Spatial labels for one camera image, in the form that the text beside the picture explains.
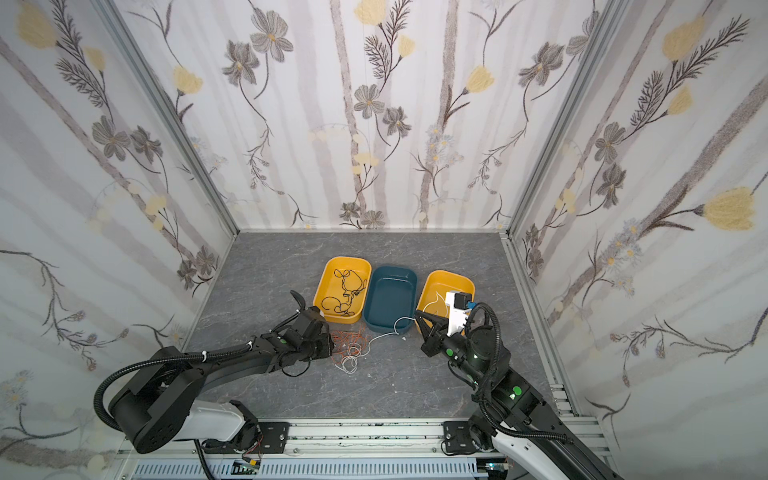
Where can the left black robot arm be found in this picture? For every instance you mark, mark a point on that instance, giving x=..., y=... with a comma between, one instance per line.
x=156, y=401

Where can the yellow plastic bin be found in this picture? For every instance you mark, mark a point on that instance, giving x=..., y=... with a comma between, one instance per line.
x=438, y=283
x=342, y=289

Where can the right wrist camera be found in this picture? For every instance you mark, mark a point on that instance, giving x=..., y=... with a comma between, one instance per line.
x=459, y=306

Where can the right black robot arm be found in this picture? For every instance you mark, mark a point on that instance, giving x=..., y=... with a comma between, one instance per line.
x=512, y=417

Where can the right yellow plastic bin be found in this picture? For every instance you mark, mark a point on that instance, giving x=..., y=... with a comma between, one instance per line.
x=438, y=283

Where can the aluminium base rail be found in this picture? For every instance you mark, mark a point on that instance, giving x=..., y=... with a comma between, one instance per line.
x=318, y=439

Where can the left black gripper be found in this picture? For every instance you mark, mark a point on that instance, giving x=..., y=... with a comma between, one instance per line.
x=316, y=334

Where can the left yellow plastic bin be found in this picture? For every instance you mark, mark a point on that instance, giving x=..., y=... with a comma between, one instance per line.
x=342, y=289

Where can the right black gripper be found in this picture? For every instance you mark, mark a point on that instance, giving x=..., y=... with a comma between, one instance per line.
x=433, y=334

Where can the teal plastic bin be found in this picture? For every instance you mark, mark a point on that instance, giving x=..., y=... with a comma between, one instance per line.
x=391, y=299

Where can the white vented cable duct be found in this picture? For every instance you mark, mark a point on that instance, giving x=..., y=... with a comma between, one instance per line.
x=377, y=468

